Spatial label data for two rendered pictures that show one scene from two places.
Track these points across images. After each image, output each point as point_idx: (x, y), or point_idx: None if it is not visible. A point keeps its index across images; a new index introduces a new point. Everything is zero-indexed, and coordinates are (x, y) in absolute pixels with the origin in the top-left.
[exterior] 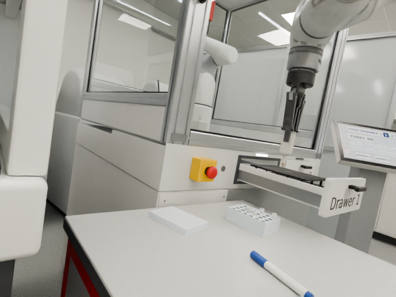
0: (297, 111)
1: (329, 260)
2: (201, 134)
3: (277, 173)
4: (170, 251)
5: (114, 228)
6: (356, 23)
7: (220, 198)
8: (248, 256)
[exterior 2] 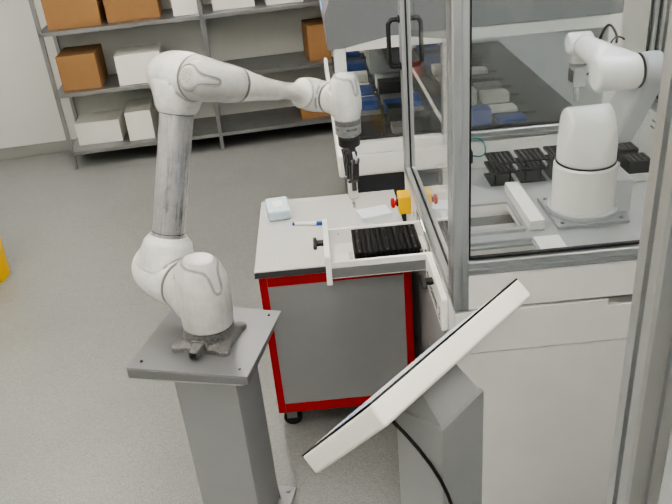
0: (346, 164)
1: (306, 247)
2: (407, 172)
3: (379, 228)
4: (344, 207)
5: (374, 198)
6: (305, 109)
7: None
8: (327, 224)
